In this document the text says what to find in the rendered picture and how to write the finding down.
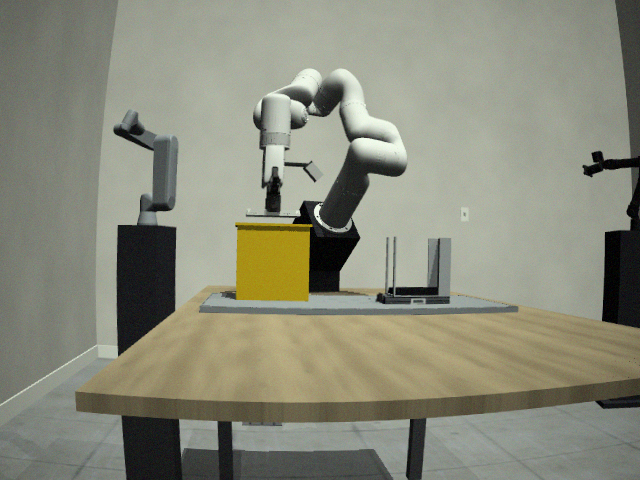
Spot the yellow open-top bin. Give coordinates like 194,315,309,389
235,222,313,301

